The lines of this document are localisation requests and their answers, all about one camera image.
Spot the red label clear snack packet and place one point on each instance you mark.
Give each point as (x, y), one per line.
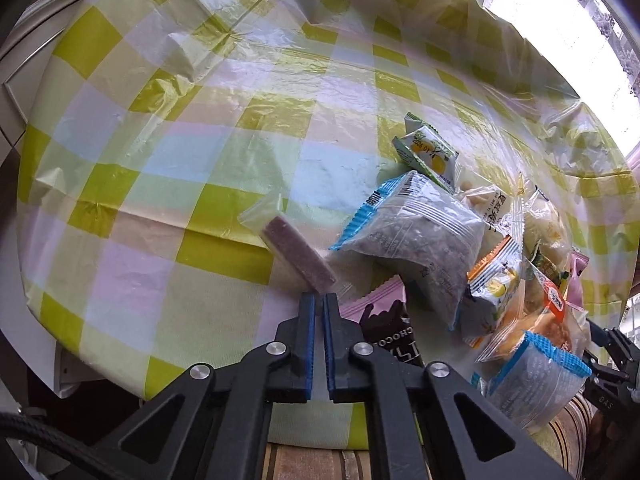
(550, 330)

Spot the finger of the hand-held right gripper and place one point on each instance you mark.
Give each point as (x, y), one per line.
(612, 342)
(615, 387)

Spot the green-edged white fruit-print packet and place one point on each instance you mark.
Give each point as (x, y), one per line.
(425, 152)

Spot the plain pink packet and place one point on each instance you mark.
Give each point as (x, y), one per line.
(580, 275)

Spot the white lace curtain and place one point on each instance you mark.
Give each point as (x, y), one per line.
(575, 20)

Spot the white clear nut packet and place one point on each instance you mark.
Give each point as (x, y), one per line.
(492, 205)

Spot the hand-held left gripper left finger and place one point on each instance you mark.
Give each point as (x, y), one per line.
(310, 340)

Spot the blue-edged clear seed packet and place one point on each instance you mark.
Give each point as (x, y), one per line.
(420, 230)
(535, 385)

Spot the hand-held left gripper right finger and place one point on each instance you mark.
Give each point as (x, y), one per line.
(329, 345)

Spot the clear packet with purple bar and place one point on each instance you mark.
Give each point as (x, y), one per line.
(300, 255)

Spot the orange-edged white fruit-print packet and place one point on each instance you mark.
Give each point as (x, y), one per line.
(492, 285)

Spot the checked plastic tablecloth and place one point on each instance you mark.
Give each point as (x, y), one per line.
(200, 160)

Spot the clear bread packet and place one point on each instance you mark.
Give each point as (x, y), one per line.
(545, 225)

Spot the dark green snack packet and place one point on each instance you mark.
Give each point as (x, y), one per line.
(550, 265)

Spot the striped cloth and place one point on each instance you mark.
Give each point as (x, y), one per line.
(320, 465)

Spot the pink and brown chocolate packet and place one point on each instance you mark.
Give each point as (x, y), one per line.
(385, 330)

